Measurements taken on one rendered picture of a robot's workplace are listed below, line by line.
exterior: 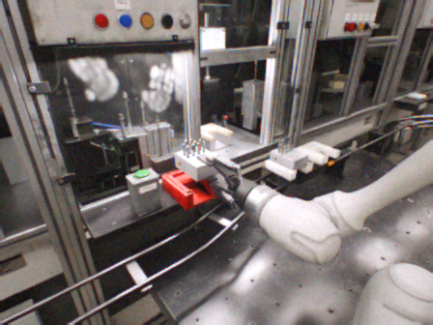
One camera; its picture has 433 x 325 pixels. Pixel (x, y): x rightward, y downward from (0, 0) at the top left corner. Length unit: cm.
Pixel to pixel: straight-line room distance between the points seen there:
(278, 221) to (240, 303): 39
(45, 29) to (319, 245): 73
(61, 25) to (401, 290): 92
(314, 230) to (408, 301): 23
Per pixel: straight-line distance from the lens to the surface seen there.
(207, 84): 120
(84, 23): 79
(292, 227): 58
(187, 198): 82
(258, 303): 92
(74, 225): 96
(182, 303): 91
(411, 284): 71
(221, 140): 129
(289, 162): 115
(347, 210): 70
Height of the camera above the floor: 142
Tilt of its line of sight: 28 degrees down
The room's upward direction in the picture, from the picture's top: straight up
